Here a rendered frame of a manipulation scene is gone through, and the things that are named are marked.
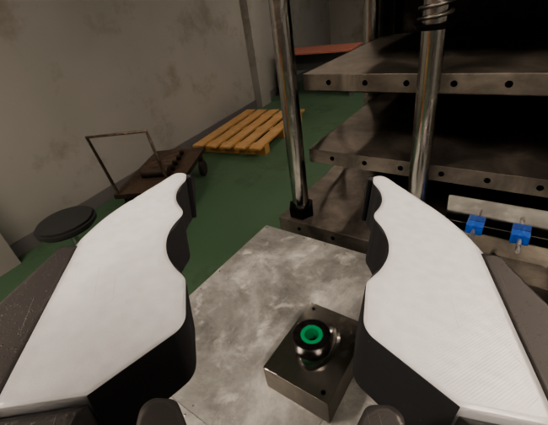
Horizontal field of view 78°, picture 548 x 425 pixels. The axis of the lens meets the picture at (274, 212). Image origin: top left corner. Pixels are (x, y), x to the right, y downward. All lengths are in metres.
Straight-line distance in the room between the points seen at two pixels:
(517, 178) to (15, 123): 3.21
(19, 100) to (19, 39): 0.45
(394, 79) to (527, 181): 0.43
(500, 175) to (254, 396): 0.82
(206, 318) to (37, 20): 2.99
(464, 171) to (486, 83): 0.24
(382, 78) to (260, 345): 0.77
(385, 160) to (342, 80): 0.27
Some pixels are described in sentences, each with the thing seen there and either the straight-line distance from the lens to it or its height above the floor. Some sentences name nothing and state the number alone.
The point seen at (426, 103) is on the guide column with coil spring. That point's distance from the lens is 0.98.
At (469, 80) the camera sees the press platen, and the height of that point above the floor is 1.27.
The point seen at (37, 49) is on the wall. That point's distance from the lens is 3.52.
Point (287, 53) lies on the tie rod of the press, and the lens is 1.10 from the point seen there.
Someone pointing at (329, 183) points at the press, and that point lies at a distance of 1.52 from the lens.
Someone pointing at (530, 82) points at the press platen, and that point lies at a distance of 0.99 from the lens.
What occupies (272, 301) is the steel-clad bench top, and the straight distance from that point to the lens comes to 0.98.
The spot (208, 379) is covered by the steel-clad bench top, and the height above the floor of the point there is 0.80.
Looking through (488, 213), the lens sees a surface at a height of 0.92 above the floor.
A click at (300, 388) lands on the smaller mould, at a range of 0.74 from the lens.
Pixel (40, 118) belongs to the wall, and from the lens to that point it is 3.46.
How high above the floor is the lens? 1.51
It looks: 32 degrees down
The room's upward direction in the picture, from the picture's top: 9 degrees counter-clockwise
